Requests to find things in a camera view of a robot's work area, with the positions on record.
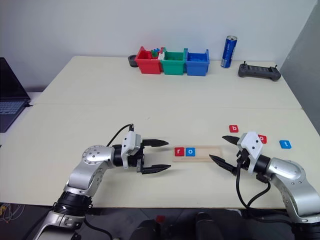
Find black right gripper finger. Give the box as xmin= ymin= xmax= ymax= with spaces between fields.
xmin=221 ymin=135 xmax=242 ymax=147
xmin=208 ymin=154 xmax=238 ymax=176

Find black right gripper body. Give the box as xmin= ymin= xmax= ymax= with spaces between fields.
xmin=231 ymin=148 xmax=252 ymax=176

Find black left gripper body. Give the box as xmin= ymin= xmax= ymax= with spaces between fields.
xmin=126 ymin=140 xmax=146 ymax=175

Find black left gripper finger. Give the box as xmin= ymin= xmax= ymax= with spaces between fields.
xmin=139 ymin=164 xmax=172 ymax=175
xmin=141 ymin=138 xmax=170 ymax=148

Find blue letter block t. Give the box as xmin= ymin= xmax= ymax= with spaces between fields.
xmin=279 ymin=139 xmax=293 ymax=150

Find long wooden letter tray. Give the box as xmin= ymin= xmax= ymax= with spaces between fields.
xmin=172 ymin=145 xmax=223 ymax=164

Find dark rounded shape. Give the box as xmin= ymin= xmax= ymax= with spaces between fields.
xmin=194 ymin=211 xmax=216 ymax=240
xmin=134 ymin=219 xmax=162 ymax=240

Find dark grey remote controller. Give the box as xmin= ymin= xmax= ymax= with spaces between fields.
xmin=237 ymin=61 xmax=282 ymax=82

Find red plastic bin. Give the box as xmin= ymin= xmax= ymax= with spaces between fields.
xmin=134 ymin=46 xmax=164 ymax=75

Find green plastic bin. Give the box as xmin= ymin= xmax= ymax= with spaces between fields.
xmin=159 ymin=47 xmax=189 ymax=76

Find blue plastic bin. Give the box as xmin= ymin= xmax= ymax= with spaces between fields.
xmin=185 ymin=49 xmax=210 ymax=77

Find black round holder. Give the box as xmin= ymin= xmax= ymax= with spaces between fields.
xmin=127 ymin=54 xmax=139 ymax=69

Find tall blue drink can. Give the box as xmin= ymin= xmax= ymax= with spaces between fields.
xmin=220 ymin=35 xmax=239 ymax=69

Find dark open laptop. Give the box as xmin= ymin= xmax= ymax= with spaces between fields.
xmin=0 ymin=57 xmax=32 ymax=133

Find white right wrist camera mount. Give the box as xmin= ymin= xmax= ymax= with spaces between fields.
xmin=236 ymin=131 xmax=263 ymax=174

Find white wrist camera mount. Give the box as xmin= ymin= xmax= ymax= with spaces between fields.
xmin=120 ymin=131 xmax=143 ymax=169
xmin=236 ymin=131 xmax=263 ymax=174

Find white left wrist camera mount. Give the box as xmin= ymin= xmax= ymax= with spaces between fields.
xmin=120 ymin=131 xmax=143 ymax=169

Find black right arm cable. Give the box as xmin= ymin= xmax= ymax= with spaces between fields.
xmin=234 ymin=159 xmax=272 ymax=210

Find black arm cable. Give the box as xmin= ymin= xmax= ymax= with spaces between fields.
xmin=106 ymin=123 xmax=137 ymax=148
xmin=234 ymin=159 xmax=272 ymax=210

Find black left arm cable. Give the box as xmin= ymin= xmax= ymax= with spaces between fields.
xmin=106 ymin=123 xmax=137 ymax=148

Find thin black cable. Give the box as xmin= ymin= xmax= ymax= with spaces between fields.
xmin=84 ymin=216 xmax=115 ymax=240

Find bundle of coloured wires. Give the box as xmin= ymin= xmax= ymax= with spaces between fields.
xmin=0 ymin=202 xmax=26 ymax=226

